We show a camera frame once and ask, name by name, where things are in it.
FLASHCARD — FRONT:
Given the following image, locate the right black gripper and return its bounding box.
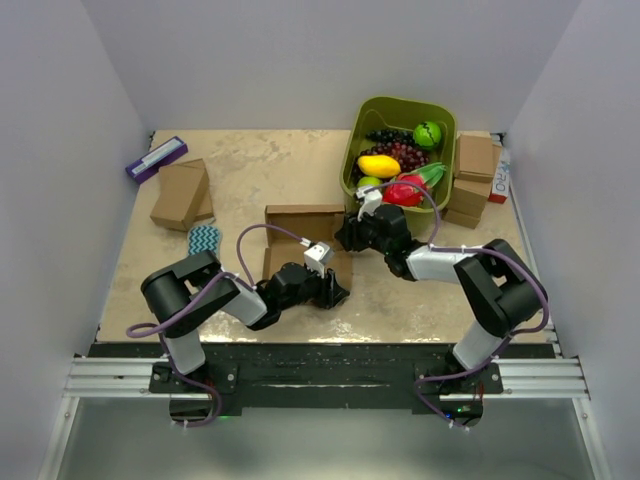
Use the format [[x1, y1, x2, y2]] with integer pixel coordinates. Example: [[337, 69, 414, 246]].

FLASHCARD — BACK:
[[335, 204, 392, 256]]

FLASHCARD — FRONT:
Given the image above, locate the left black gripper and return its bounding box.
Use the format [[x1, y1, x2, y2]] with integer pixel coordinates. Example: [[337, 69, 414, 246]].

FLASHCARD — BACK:
[[279, 263, 349, 312]]

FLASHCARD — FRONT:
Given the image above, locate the brown cardboard paper box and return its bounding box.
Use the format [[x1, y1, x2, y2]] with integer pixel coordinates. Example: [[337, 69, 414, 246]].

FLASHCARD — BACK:
[[262, 204, 353, 291]]

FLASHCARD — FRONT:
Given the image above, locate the blue zigzag sponge pad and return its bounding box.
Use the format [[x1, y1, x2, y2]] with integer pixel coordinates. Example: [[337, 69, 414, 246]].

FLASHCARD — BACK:
[[187, 224, 222, 256]]

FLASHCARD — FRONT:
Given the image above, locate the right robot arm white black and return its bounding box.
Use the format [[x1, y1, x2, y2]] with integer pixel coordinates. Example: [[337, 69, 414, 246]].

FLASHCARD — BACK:
[[335, 205, 550, 393]]

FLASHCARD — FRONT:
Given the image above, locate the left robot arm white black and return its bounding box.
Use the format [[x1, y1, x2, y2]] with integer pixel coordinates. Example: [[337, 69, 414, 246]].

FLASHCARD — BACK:
[[127, 245, 350, 392]]

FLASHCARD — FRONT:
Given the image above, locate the folded cardboard box lower right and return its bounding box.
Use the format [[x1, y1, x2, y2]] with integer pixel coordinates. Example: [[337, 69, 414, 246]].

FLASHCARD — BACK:
[[444, 179, 491, 229]]

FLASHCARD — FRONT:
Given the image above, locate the folded cardboard box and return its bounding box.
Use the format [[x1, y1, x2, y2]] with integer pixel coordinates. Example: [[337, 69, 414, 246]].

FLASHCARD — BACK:
[[454, 134, 495, 183], [444, 179, 491, 229], [150, 159, 214, 232]]

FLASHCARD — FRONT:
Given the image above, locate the folded cardboard box top right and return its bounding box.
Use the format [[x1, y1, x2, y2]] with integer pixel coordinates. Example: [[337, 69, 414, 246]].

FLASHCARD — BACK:
[[454, 134, 495, 183]]

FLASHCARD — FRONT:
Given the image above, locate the folded cardboard box left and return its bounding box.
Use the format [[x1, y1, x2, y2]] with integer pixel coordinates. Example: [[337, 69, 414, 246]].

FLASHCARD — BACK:
[[150, 159, 214, 232]]

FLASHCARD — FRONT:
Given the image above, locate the purple rectangular box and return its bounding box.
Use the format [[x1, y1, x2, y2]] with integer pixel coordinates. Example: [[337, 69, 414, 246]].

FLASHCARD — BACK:
[[125, 136, 188, 185]]

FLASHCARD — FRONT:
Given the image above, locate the green lime toy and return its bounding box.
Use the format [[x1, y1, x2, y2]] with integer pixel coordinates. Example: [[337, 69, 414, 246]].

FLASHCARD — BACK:
[[357, 176, 383, 189]]

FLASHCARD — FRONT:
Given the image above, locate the pink dragon fruit toy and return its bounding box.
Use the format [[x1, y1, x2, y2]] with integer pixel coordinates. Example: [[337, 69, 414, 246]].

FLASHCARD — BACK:
[[383, 162, 447, 207]]

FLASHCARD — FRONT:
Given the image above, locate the yellow mango toy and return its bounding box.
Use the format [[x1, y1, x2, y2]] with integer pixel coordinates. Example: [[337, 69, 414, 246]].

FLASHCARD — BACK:
[[357, 155, 401, 179]]

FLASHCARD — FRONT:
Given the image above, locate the red grape bunch in basket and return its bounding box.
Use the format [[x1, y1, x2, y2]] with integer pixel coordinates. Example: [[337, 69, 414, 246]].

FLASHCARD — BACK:
[[359, 142, 430, 173]]

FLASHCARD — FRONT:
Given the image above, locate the dark purple grape bunch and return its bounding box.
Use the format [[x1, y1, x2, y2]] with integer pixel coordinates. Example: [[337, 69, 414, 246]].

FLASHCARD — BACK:
[[365, 128, 415, 146]]

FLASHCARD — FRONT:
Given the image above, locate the green plastic basket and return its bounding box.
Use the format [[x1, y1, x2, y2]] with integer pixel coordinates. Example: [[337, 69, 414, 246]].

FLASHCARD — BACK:
[[339, 97, 457, 210]]

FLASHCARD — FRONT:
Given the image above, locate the green round melon toy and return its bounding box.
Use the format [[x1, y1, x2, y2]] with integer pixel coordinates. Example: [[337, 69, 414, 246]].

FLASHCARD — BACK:
[[412, 121, 442, 151]]

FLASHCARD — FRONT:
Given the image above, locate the white red carton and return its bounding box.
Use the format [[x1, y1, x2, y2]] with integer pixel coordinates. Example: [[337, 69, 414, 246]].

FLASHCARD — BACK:
[[488, 145, 511, 204]]

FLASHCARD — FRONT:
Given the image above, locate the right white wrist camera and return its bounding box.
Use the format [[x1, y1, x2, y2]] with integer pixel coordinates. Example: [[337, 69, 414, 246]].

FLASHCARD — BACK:
[[355, 185, 383, 221]]

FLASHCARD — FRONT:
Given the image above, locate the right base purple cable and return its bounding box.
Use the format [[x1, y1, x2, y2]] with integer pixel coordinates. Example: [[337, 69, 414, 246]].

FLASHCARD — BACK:
[[413, 369, 501, 430]]

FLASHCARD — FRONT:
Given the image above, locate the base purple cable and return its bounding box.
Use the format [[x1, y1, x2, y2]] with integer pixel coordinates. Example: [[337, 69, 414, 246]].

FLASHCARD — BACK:
[[413, 369, 501, 430], [170, 369, 224, 429]]

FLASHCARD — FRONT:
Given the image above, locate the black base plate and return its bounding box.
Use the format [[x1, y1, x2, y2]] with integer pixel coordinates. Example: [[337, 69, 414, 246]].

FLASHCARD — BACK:
[[89, 340, 556, 417]]

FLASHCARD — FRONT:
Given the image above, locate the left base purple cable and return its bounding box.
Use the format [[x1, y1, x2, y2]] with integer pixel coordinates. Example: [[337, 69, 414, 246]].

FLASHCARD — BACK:
[[170, 369, 224, 429]]

